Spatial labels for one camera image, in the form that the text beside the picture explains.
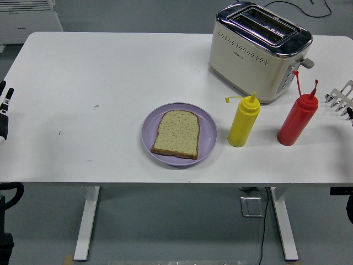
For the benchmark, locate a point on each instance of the black table control panel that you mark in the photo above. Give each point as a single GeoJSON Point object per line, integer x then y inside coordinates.
{"type": "Point", "coordinates": [342, 191]}

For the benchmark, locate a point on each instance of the silver metal rack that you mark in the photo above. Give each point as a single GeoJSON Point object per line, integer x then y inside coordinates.
{"type": "Point", "coordinates": [342, 99]}

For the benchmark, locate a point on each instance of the white floor appliance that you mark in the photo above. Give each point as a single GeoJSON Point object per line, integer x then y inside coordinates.
{"type": "Point", "coordinates": [24, 19]}

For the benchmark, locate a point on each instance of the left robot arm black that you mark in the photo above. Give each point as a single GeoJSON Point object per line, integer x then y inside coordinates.
{"type": "Point", "coordinates": [8, 209]}

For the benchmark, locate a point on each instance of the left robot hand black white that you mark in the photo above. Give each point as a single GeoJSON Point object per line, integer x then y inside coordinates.
{"type": "Point", "coordinates": [3, 121]}

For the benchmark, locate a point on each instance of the yellow squeeze bottle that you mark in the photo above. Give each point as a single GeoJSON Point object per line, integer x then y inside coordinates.
{"type": "Point", "coordinates": [244, 121]}

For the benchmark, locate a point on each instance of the purple plate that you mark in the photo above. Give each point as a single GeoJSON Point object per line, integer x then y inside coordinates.
{"type": "Point", "coordinates": [207, 132]}

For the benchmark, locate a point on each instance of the brown cardboard piece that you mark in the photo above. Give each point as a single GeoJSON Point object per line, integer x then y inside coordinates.
{"type": "Point", "coordinates": [68, 260]}

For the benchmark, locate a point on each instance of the red squeeze bottle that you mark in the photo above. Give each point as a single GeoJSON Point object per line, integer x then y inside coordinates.
{"type": "Point", "coordinates": [298, 118]}

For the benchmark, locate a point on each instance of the white table leg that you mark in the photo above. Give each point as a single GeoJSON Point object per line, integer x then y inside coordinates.
{"type": "Point", "coordinates": [86, 220]}
{"type": "Point", "coordinates": [285, 220]}

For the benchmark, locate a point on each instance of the cream and chrome toaster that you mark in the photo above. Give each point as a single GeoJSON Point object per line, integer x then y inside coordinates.
{"type": "Point", "coordinates": [248, 55]}

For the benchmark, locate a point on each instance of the metal floor socket plate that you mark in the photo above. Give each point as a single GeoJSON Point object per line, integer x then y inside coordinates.
{"type": "Point", "coordinates": [251, 206]}

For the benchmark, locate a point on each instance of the bread slice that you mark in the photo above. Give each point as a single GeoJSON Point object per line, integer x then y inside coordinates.
{"type": "Point", "coordinates": [177, 133]}

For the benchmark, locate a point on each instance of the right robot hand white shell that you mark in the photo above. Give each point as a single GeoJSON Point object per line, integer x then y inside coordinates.
{"type": "Point", "coordinates": [350, 113]}

